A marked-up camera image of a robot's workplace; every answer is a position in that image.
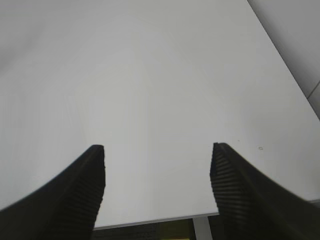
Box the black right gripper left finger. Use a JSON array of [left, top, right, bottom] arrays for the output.
[[0, 145, 106, 240]]

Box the white table leg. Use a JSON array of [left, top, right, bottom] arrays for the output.
[[192, 216, 213, 240]]

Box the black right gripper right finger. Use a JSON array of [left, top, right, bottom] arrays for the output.
[[209, 142, 320, 240]]

